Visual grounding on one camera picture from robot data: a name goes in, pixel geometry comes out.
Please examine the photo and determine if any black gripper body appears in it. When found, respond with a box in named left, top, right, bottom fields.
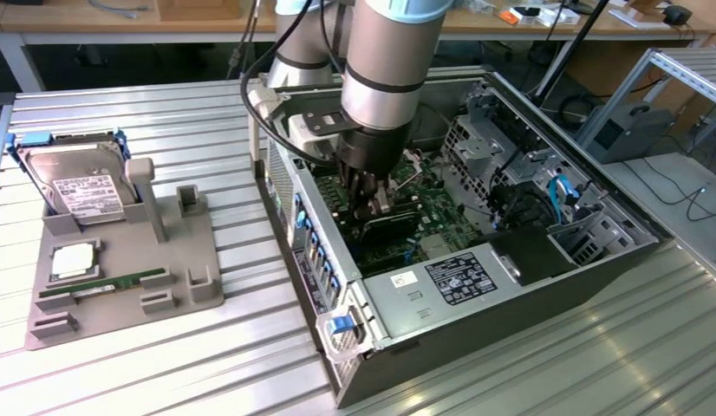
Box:
left=335, top=123, right=409, bottom=179

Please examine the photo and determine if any graphics card with metal bracket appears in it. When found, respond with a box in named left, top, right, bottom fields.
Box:
left=348, top=211, right=421, bottom=246

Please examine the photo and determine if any green motherboard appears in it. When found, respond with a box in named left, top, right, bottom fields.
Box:
left=307, top=145, right=479, bottom=279

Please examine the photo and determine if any silver chipset heatsink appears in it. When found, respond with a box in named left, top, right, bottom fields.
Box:
left=417, top=236, right=460, bottom=261

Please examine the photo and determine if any grey metal disk bay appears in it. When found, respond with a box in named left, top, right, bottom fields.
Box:
left=439, top=113, right=547, bottom=218

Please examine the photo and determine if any grey power supply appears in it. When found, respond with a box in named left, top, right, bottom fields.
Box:
left=360, top=245, right=523, bottom=341

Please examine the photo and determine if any open black PC case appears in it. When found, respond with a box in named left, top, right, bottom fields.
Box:
left=245, top=64, right=677, bottom=411

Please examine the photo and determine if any black slanted pole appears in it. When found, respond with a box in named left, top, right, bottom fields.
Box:
left=531, top=0, right=614, bottom=99

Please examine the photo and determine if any slotted metal disk bay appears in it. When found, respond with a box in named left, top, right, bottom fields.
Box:
left=546, top=206, right=653, bottom=268

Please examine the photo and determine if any small white box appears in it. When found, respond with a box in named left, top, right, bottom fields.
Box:
left=539, top=11, right=582, bottom=26

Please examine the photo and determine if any wooden box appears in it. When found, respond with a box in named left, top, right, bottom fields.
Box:
left=157, top=0, right=244, bottom=22

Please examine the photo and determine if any grey machine box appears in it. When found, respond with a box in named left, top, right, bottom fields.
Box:
left=584, top=103, right=677, bottom=165

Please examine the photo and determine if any grey plastic parts rack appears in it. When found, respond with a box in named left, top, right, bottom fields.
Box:
left=22, top=158, right=226, bottom=353

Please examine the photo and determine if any green loose RAM stick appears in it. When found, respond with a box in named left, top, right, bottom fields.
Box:
left=38, top=269, right=165, bottom=301

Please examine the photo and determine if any silver hard disk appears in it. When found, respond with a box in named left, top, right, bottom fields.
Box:
left=15, top=145, right=126, bottom=226

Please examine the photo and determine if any silver CPU chip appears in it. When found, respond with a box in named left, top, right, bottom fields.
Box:
left=47, top=246, right=98, bottom=279

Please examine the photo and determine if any white wedge stand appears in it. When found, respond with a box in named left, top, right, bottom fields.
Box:
left=607, top=7, right=666, bottom=30

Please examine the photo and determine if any black power adapter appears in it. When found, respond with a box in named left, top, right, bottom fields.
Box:
left=662, top=4, right=693, bottom=26

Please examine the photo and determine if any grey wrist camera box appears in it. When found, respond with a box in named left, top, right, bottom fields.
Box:
left=285, top=110, right=359, bottom=153

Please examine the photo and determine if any black camera cable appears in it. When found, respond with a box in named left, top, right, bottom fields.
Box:
left=238, top=0, right=348, bottom=170

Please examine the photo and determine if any black plastic duct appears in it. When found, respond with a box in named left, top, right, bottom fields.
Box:
left=470, top=225, right=582, bottom=287

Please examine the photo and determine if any blue disk wire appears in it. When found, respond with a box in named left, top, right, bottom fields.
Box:
left=546, top=171, right=579, bottom=226

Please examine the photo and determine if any grey coiled cable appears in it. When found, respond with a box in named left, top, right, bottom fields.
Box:
left=89, top=0, right=154, bottom=19

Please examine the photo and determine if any wooden desk white frame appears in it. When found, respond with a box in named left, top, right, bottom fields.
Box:
left=0, top=0, right=280, bottom=92
left=440, top=0, right=716, bottom=49

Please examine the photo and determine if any aluminium profile frame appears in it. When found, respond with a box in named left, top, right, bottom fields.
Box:
left=574, top=46, right=716, bottom=157

